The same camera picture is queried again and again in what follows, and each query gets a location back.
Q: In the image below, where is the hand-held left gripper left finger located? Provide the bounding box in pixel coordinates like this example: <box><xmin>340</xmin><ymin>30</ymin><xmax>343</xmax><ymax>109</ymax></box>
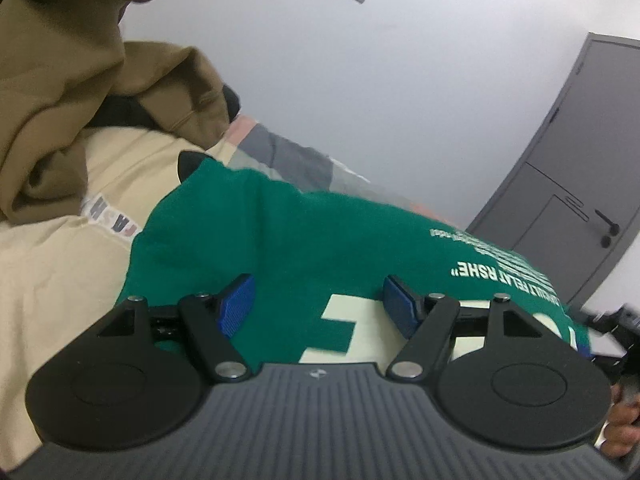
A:
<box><xmin>75</xmin><ymin>274</ymin><xmax>256</xmax><ymax>382</ymax></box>

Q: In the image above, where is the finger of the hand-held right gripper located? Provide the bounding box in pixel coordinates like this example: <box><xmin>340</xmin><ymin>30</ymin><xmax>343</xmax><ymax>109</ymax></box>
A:
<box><xmin>585</xmin><ymin>352</ymin><xmax>628</xmax><ymax>373</ymax></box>

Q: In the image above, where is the black clothing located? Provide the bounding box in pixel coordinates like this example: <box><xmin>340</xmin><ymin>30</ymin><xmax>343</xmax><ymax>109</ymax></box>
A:
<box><xmin>92</xmin><ymin>85</ymin><xmax>241</xmax><ymax>131</ymax></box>

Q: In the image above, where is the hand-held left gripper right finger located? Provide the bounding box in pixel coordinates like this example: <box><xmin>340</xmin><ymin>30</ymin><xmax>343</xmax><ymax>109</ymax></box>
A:
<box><xmin>382</xmin><ymin>275</ymin><xmax>561</xmax><ymax>381</ymax></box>

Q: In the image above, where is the person's right hand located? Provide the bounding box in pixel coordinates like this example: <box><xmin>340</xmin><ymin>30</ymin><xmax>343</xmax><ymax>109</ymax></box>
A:
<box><xmin>595</xmin><ymin>391</ymin><xmax>640</xmax><ymax>458</ymax></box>

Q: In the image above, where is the grey door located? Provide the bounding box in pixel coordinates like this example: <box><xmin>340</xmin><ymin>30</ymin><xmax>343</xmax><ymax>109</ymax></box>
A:
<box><xmin>465</xmin><ymin>32</ymin><xmax>640</xmax><ymax>306</ymax></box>

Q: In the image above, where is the brown hoodie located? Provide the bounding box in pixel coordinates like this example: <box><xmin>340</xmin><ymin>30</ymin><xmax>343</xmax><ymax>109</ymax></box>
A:
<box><xmin>0</xmin><ymin>0</ymin><xmax>236</xmax><ymax>226</ymax></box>

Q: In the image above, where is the green hoodie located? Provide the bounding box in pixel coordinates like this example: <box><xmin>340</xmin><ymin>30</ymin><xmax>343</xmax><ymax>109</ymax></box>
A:
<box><xmin>117</xmin><ymin>150</ymin><xmax>593</xmax><ymax>363</ymax></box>

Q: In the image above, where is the black door handle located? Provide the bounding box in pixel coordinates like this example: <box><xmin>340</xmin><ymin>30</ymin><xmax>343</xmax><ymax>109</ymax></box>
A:
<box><xmin>594</xmin><ymin>209</ymin><xmax>621</xmax><ymax>235</ymax></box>

